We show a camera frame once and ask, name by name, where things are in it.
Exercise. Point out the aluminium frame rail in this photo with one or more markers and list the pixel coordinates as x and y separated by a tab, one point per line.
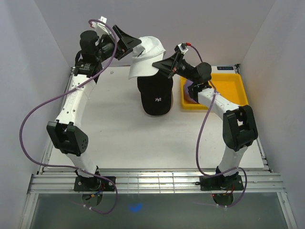
54	181

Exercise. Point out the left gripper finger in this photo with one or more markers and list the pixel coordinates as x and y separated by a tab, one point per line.
125	40
121	52

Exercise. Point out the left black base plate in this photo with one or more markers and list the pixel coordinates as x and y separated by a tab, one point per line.
92	184

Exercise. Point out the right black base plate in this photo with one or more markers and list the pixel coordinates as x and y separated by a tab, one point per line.
220	183

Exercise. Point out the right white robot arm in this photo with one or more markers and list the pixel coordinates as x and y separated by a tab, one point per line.
239	127

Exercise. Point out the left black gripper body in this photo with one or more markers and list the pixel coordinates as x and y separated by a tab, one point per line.
108	49

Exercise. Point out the black baseball cap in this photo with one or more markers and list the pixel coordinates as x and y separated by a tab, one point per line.
156	94

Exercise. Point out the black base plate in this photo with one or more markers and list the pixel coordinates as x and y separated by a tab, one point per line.
220	183
92	184

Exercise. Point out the yellow plastic tray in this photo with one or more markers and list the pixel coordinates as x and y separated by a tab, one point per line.
229	85

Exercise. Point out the purple baseball cap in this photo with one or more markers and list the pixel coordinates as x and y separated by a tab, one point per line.
188	92

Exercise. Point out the white cap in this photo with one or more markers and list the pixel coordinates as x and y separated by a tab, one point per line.
150	50

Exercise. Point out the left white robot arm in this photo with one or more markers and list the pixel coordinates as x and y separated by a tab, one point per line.
65	132

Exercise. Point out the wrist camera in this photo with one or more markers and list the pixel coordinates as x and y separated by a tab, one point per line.
182	47
103	25

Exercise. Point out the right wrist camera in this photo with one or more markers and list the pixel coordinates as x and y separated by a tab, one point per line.
182	47

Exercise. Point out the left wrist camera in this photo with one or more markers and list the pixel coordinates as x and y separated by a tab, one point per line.
103	25

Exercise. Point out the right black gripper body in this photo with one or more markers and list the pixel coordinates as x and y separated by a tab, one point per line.
186	70

